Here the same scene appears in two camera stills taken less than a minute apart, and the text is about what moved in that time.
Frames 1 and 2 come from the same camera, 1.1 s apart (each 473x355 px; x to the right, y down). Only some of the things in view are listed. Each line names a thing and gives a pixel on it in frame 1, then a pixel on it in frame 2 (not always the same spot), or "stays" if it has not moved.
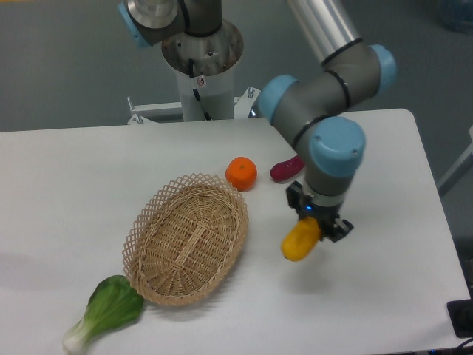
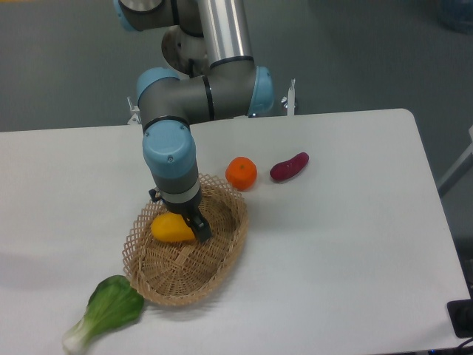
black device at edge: (460, 313) stays
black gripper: (335, 230) to (191, 209)
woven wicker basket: (185, 239) stays
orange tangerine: (242, 172) stays
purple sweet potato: (284, 170) stays
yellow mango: (301, 239) to (171, 228)
